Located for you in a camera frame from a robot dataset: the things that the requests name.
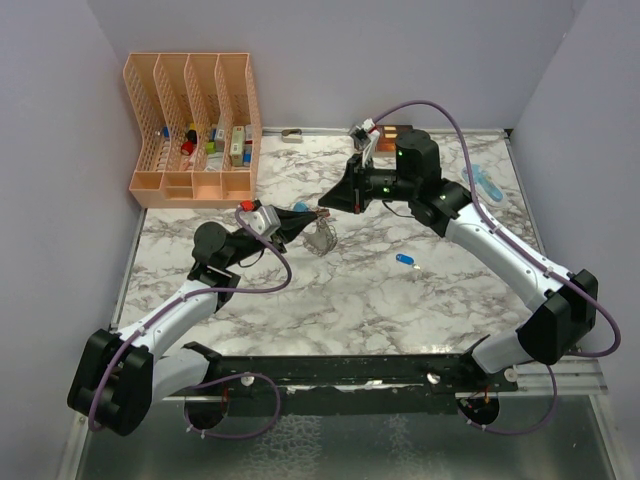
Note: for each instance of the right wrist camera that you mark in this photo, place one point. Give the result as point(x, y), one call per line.
point(364, 135)

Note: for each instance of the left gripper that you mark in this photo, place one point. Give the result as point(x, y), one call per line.
point(292, 223)

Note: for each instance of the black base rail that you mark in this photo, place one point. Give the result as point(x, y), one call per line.
point(342, 384)

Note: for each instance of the brown book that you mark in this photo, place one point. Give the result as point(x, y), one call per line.
point(386, 143)

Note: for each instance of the red round bottle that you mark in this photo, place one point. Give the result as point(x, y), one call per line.
point(187, 148)

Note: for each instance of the metal keyring holder blue handle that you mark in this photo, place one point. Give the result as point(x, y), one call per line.
point(319, 237)

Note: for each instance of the blue key tag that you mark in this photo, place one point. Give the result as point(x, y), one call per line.
point(407, 261)

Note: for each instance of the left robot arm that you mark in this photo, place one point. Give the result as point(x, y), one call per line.
point(121, 373)

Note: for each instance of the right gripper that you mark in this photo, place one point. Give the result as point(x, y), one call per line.
point(349, 194)

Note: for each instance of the orange plastic file organizer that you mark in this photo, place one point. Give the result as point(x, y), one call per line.
point(197, 97)

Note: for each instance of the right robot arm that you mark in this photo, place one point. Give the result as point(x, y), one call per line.
point(559, 300)

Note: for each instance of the blue packaged toothbrush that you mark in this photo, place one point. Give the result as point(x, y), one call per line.
point(487, 190)

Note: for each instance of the green white box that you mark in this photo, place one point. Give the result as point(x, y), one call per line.
point(237, 144)

